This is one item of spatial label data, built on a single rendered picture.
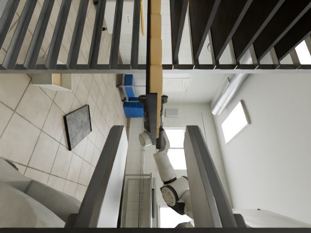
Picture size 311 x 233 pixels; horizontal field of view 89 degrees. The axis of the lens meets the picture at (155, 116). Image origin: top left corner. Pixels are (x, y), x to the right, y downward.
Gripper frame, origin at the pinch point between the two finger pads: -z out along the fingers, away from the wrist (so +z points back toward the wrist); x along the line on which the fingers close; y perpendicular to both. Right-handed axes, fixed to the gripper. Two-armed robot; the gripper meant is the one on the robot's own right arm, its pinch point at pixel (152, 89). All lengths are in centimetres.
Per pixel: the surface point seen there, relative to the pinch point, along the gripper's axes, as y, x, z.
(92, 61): -9.7, -26.8, -9.7
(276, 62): -8, 53, -10
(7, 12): -29, -73, -31
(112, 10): -236, -68, -61
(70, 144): -82, -94, 86
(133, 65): -8.2, -8.9, -8.2
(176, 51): -2.7, 9.2, -14.4
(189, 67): -8.2, 16.2, -7.6
